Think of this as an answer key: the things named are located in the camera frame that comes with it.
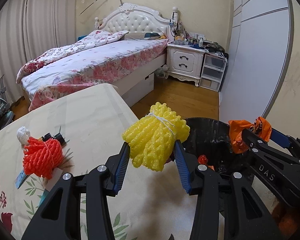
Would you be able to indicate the cluster of small bottles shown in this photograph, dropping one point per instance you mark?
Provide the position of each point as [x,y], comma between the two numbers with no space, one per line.
[187,40]

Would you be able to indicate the floral bed sheet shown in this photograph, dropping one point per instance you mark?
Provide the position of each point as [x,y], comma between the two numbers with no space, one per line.
[115,57]

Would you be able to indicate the clear plastic bag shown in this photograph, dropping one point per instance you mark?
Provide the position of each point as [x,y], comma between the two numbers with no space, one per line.
[162,71]

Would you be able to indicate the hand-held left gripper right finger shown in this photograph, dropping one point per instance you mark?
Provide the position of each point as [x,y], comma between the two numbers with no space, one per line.
[182,167]

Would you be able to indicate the red foam fruit net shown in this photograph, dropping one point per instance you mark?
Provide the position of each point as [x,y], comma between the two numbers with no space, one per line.
[42,155]

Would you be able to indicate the light blue paper packet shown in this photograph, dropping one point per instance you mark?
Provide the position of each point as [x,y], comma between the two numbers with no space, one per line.
[21,178]

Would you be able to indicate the white wall socket strip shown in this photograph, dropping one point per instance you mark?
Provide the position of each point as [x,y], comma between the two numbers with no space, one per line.
[199,35]

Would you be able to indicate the white bed with tufted headboard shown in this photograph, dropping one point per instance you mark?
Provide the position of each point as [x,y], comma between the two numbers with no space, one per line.
[130,21]

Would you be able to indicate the white sliding wardrobe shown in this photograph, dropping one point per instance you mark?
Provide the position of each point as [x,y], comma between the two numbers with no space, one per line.
[260,55]

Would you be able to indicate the white nightstand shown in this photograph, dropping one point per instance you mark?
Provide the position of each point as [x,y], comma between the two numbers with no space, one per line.
[183,60]

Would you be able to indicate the clear plastic drawer unit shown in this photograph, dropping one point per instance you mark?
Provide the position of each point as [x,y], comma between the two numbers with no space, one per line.
[212,71]

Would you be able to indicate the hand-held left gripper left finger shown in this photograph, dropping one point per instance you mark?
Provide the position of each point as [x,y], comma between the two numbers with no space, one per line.
[121,165]

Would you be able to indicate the grey office chair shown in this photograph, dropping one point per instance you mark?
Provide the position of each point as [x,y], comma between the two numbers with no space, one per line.
[0,115]

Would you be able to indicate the beige window curtain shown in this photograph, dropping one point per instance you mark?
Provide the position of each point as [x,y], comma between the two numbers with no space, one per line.
[50,20]
[7,42]

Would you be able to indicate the white paper ball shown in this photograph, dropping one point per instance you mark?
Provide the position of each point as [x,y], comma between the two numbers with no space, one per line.
[22,133]

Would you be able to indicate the trash bin with black bag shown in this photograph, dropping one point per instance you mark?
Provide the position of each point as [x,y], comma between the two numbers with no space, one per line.
[210,137]

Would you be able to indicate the floral quilt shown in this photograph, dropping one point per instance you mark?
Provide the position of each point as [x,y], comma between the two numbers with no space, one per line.
[65,50]

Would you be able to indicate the beige floral tablecloth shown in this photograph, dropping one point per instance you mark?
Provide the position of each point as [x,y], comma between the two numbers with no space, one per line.
[90,120]

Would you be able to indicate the thin metal pole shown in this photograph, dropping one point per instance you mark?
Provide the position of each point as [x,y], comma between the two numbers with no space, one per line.
[97,1]

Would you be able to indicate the yellow foam fruit net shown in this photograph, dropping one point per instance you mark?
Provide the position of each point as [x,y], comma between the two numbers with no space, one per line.
[152,140]

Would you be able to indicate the orange plastic bag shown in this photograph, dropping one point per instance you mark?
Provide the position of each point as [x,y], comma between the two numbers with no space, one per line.
[236,132]

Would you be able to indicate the beige pillow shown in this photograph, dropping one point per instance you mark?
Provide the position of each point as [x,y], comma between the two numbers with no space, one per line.
[135,35]

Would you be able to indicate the dark cloth pile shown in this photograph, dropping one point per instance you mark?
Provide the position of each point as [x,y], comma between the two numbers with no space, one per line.
[215,47]

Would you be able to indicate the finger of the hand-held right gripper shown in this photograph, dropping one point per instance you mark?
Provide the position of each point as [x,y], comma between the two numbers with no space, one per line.
[255,140]
[280,137]

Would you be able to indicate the red plastic bag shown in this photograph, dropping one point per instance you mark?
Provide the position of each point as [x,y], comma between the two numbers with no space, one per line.
[202,160]

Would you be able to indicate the blue cloth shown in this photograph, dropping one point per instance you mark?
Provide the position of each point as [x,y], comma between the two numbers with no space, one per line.
[80,38]

